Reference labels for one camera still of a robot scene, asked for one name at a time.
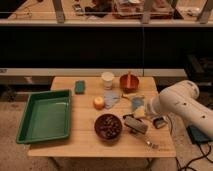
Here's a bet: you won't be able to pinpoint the black floor cable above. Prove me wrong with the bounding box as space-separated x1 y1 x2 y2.
168 114 213 171

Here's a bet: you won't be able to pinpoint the orange round fruit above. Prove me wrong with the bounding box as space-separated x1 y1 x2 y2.
93 96 105 110

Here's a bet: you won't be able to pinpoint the dark purple grapes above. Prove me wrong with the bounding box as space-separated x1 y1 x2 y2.
100 116 120 139

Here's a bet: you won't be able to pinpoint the blue cloth piece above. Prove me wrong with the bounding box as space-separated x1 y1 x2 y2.
131 97 144 111

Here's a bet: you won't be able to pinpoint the white paper cup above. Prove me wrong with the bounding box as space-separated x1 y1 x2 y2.
101 72 115 89

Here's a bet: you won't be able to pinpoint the light blue cloth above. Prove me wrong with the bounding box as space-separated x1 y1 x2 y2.
104 91 120 109

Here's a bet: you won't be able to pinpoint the metal fork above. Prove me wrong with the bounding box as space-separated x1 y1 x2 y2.
130 130 158 149

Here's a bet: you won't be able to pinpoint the wooden table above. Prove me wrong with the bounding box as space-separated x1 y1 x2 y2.
28 77 176 158

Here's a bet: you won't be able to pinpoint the teal pad on floor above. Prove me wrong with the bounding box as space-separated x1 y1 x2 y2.
186 125 212 144

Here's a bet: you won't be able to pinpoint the green plastic tray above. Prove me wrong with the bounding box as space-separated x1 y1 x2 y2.
16 90 71 144

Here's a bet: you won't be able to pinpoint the purple bowl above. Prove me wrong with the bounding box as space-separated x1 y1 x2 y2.
94 114 122 141

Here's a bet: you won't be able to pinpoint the green sponge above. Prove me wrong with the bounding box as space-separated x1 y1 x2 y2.
74 80 85 94

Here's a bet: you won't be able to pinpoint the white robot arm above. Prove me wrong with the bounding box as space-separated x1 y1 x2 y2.
131 80 213 139

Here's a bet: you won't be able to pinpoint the red bowl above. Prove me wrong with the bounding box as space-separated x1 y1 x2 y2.
120 72 139 92

